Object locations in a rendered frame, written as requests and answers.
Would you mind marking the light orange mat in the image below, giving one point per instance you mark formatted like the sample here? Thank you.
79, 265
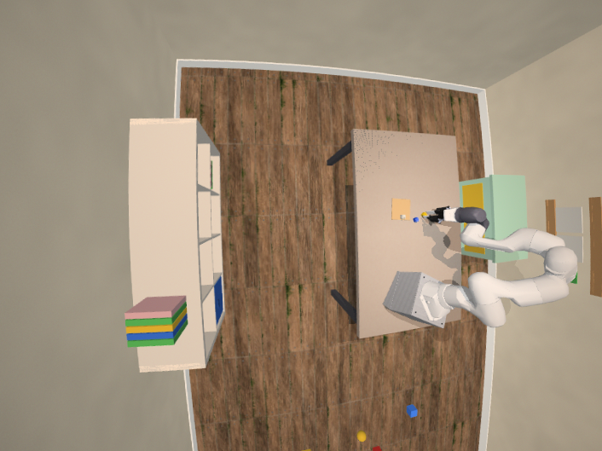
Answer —
400, 207

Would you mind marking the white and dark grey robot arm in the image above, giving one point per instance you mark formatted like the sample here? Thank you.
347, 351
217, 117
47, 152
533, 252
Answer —
485, 290

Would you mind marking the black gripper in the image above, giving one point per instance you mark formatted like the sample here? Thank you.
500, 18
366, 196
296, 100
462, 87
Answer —
439, 215

